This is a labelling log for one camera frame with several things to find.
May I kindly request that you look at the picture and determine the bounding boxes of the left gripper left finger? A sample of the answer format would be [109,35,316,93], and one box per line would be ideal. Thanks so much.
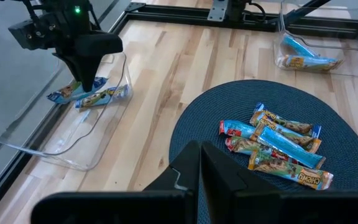
[31,140,200,224]

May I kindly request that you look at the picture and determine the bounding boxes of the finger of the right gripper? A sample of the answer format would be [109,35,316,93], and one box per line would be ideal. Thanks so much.
[75,30,124,93]
[53,51,82,82]

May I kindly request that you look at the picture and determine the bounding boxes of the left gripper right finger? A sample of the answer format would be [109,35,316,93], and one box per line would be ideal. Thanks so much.
[199,142,358,224]

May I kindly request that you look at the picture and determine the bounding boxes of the granola bar dark-blue-ended wrapper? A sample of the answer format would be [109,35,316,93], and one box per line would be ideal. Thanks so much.
[75,84,130,110]
[47,77,108,105]
[253,102,323,138]

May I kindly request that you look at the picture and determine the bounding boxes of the granola bar red-ended wrapper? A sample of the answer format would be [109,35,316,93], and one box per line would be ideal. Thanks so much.
[225,136,298,164]
[218,119,257,138]

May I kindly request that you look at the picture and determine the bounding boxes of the clear plastic bin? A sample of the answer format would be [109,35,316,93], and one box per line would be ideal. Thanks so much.
[0,51,134,172]
[273,0,358,78]

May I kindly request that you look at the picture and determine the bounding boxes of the round dark blue woven placemat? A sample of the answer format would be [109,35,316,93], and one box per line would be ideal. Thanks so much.
[168,80,358,224]

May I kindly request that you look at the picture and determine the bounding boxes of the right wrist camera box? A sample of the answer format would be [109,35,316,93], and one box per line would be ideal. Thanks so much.
[7,18,55,50]

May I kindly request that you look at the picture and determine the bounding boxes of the grey metal corner bracket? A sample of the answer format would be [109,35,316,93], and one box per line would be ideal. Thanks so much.
[207,0,229,22]

